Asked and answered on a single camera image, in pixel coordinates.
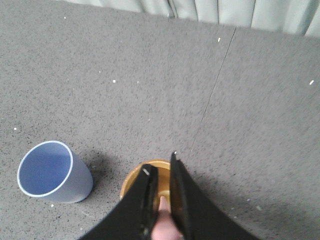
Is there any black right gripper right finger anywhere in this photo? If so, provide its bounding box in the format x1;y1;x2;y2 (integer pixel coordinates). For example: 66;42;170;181
169;151;257;240

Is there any blue plastic cup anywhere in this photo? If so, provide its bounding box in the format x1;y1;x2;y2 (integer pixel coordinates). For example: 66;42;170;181
17;140;94;203

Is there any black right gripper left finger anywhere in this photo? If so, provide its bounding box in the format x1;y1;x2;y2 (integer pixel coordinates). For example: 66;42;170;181
82;164;159;240

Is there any grey-white curtain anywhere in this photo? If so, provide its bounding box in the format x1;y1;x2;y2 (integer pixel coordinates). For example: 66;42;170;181
73;0;320;38

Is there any bamboo wooden cup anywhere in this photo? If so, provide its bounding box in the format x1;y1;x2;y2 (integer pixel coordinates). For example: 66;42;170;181
110;159;171;218

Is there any pink chopstick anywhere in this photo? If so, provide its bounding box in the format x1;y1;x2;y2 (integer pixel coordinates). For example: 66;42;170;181
151;196;182;240

